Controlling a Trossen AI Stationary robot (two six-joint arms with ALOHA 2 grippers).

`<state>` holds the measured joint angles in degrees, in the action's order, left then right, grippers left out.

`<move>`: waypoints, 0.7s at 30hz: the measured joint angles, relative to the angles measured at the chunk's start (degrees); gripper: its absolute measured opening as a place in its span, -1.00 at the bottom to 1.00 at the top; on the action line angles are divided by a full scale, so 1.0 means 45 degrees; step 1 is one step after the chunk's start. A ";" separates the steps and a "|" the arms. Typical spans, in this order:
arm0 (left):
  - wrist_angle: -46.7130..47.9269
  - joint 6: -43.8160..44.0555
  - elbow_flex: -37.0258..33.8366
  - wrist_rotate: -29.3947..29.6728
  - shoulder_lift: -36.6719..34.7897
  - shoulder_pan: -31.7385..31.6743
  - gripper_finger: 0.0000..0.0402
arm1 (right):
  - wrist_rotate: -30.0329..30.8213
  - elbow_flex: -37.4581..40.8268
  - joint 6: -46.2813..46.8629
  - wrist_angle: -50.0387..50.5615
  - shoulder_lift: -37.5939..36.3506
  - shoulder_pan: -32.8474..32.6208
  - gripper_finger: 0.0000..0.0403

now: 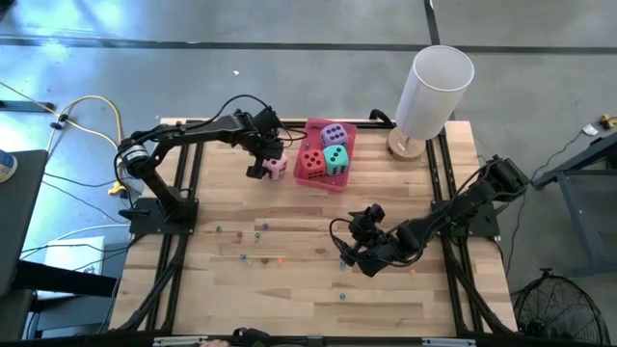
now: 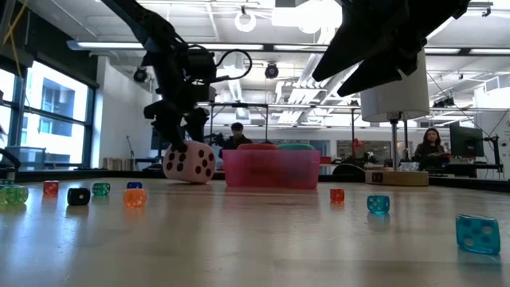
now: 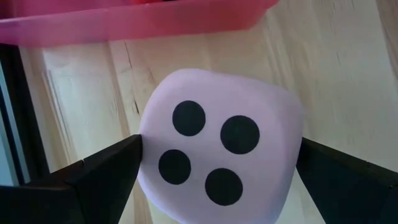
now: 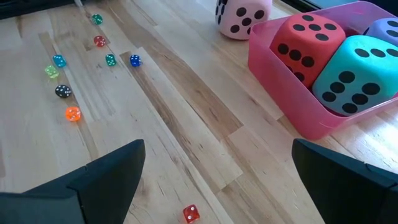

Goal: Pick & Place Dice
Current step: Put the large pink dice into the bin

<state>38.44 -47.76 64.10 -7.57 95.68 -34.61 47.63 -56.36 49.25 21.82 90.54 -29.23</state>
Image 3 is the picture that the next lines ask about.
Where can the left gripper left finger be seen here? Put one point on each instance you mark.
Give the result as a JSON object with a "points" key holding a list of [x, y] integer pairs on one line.
{"points": [[109, 180]]}

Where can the pink translucent plastic bin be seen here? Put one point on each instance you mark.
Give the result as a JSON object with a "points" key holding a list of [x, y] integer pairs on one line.
{"points": [[124, 25]]}

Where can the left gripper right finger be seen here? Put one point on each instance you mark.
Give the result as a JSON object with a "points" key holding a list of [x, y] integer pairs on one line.
{"points": [[348, 186]]}

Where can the black aluminium table frame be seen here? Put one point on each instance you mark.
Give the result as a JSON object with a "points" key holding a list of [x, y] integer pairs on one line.
{"points": [[28, 124]]}

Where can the large pink foam die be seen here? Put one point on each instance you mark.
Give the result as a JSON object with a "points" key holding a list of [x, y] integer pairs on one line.
{"points": [[217, 93]]}

